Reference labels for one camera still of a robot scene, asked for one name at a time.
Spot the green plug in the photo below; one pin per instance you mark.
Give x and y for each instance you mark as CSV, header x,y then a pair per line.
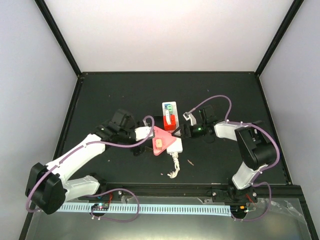
x,y
169,108

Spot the pink triangular socket adapter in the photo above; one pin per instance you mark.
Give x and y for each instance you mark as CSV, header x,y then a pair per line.
x,y
166,137

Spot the red plug adapter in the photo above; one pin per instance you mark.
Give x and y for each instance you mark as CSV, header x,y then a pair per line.
x,y
171,125

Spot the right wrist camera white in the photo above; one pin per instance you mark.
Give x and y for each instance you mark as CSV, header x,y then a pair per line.
x,y
189,117

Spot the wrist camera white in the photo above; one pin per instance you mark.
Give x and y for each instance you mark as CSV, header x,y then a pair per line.
x,y
144,132
189,117

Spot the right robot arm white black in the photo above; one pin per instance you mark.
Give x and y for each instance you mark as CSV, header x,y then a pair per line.
x,y
258,150

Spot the white power strip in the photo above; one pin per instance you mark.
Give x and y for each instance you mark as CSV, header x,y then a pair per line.
x,y
177,146

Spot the right controller board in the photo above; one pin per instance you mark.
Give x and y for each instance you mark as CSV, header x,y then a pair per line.
x,y
239,209

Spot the light blue slotted cable duct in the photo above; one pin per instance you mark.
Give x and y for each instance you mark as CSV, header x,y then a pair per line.
x,y
155,209

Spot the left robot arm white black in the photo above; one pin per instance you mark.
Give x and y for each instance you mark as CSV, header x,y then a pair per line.
x,y
50,185

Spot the left controller board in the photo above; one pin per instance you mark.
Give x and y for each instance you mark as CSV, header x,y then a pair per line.
x,y
100,207

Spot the controller board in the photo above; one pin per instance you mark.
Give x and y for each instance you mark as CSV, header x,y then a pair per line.
x,y
239,209
100,207

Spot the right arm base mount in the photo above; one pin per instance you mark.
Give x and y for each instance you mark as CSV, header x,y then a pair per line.
x,y
230,194

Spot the white plug on strip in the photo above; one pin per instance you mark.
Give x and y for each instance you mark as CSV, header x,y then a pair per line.
x,y
168,117

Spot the small pink plug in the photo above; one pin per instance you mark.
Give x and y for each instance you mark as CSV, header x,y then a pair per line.
x,y
158,144

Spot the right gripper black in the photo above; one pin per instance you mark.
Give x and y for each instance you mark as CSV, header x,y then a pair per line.
x,y
183,130

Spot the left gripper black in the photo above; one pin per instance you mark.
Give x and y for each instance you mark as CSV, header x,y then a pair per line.
x,y
140,150

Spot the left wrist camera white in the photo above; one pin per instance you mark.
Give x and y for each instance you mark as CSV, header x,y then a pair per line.
x,y
144,132

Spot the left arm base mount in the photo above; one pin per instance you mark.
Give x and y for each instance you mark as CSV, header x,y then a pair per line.
x,y
100,193

